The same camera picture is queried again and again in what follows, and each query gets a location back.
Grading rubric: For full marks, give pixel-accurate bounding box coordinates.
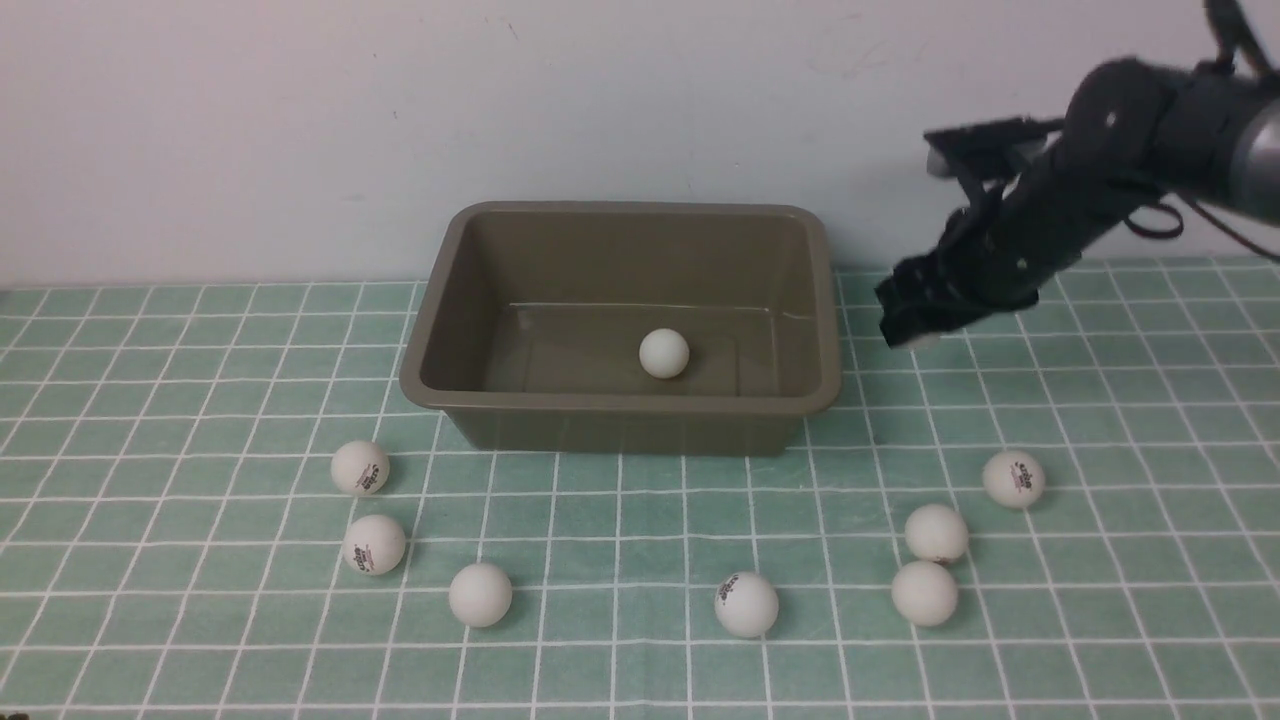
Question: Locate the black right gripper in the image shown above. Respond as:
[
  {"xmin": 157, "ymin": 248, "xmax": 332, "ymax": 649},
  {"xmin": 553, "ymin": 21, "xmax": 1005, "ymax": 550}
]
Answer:
[{"xmin": 876, "ymin": 140, "xmax": 1151, "ymax": 348}]

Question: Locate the white printed ping-pong ball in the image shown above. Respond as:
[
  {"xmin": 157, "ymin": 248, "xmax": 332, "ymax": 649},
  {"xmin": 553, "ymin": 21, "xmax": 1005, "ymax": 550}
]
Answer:
[
  {"xmin": 713, "ymin": 571, "xmax": 780, "ymax": 639},
  {"xmin": 982, "ymin": 448, "xmax": 1047, "ymax": 510},
  {"xmin": 342, "ymin": 514, "xmax": 408, "ymax": 577},
  {"xmin": 330, "ymin": 439, "xmax": 390, "ymax": 496}
]

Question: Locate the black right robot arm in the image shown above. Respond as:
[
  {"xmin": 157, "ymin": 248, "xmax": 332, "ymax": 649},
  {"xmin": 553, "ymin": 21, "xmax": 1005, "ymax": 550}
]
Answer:
[{"xmin": 876, "ymin": 58, "xmax": 1277, "ymax": 347}]

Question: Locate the plain white ping-pong ball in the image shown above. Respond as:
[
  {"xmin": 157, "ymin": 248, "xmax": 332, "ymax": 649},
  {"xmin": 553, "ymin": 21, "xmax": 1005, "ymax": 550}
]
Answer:
[{"xmin": 448, "ymin": 562, "xmax": 515, "ymax": 628}]

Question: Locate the olive green plastic bin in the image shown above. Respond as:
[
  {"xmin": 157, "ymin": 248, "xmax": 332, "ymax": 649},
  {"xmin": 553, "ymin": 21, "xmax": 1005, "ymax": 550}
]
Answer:
[{"xmin": 399, "ymin": 201, "xmax": 842, "ymax": 457}]

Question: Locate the green checkered tablecloth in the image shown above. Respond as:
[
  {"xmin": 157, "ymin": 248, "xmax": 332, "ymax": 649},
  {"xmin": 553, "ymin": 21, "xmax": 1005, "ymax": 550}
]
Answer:
[{"xmin": 1, "ymin": 259, "xmax": 1279, "ymax": 719}]

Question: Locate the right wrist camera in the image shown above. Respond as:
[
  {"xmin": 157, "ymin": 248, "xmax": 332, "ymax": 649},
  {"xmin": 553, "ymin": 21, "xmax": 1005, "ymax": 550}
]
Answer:
[{"xmin": 924, "ymin": 117, "xmax": 1065, "ymax": 205}]

